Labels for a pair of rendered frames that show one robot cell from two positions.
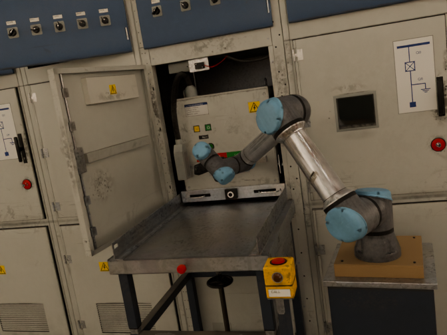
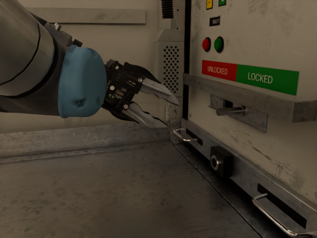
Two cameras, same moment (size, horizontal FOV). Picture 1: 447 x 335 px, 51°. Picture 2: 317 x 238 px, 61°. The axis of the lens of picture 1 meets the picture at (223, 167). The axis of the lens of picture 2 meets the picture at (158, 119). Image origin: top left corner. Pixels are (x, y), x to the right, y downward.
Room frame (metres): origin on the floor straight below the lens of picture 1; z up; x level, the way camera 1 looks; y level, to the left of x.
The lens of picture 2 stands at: (1.84, -0.39, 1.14)
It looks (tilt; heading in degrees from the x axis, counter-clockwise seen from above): 16 degrees down; 56
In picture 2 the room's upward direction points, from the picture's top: straight up
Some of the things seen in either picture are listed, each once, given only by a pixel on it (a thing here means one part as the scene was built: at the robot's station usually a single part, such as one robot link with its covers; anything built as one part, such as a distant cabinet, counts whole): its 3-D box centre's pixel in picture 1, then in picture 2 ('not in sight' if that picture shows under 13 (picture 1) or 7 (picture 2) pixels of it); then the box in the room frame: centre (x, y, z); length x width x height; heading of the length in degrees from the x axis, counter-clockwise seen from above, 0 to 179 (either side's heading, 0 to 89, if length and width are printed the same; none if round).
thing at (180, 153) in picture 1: (182, 161); (169, 63); (2.27, 0.20, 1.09); 0.08 x 0.05 x 0.17; 163
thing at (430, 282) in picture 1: (380, 263); not in sight; (1.53, -0.49, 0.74); 0.35 x 0.35 x 0.02; 67
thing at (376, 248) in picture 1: (376, 240); not in sight; (1.49, -0.47, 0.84); 0.15 x 0.15 x 0.10
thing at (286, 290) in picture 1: (280, 277); not in sight; (1.29, -0.12, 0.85); 0.08 x 0.08 x 0.10; 73
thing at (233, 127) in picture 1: (225, 143); (237, 39); (2.27, -0.02, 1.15); 0.48 x 0.01 x 0.48; 73
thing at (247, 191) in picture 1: (233, 191); (235, 159); (2.29, -0.03, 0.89); 0.54 x 0.05 x 0.06; 73
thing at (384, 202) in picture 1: (372, 207); not in sight; (1.48, -0.47, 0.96); 0.13 x 0.12 x 0.14; 133
